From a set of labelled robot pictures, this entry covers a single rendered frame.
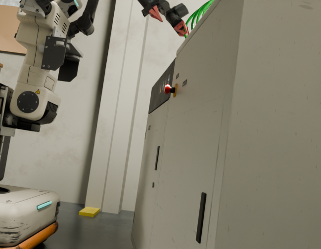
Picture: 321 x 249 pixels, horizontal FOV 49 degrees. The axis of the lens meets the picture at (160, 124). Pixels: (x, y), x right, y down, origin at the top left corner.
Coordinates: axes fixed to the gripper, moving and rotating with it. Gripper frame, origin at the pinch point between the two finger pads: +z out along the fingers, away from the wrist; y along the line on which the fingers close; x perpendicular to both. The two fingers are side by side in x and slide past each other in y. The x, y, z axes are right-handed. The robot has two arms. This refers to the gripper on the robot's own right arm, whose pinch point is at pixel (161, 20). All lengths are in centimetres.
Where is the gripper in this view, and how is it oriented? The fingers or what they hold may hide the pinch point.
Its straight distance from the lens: 179.6
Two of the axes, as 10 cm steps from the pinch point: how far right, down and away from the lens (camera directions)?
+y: 7.9, -6.2, -0.4
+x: 1.2, 0.9, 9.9
